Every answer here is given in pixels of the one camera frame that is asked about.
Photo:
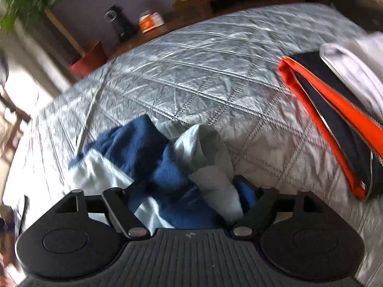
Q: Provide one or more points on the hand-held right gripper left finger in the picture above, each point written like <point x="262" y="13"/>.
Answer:
<point x="119" y="209"/>

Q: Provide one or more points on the folded orange and navy jacket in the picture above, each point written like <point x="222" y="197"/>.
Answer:
<point x="338" y="131"/>

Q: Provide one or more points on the red plant pot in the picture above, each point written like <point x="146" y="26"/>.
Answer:
<point x="89" y="61"/>

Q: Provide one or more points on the dark wooden low cabinet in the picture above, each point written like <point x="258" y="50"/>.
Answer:
<point x="140" y="40"/>

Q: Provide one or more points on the silver quilted bedspread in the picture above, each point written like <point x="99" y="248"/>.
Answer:
<point x="209" y="65"/>

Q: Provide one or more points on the black cylindrical speaker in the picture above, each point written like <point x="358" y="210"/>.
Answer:
<point x="118" y="21"/>

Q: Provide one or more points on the light blue navy-sleeved printed shirt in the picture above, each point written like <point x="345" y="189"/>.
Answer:
<point x="149" y="161"/>

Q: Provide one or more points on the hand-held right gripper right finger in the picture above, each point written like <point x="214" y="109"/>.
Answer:
<point x="248" y="194"/>

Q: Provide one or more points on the orange tissue pack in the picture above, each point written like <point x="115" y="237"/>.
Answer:
<point x="151" y="21"/>

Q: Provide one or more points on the folded white garment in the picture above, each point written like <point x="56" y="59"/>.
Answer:
<point x="356" y="65"/>

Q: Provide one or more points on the wooden chair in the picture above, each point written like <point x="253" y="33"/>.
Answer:
<point x="12" y="119"/>

